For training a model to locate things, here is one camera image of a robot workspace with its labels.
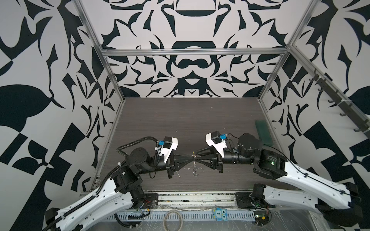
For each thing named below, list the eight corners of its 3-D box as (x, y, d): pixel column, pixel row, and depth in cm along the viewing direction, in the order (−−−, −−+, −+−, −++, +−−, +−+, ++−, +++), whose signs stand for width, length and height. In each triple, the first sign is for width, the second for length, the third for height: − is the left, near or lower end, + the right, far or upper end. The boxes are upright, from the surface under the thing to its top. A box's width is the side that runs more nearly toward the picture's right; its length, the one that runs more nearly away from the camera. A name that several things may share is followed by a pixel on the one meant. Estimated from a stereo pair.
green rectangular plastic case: (262, 146, 97) (263, 144, 95) (253, 122, 110) (254, 120, 108) (274, 146, 97) (276, 144, 95) (264, 122, 110) (265, 120, 108)
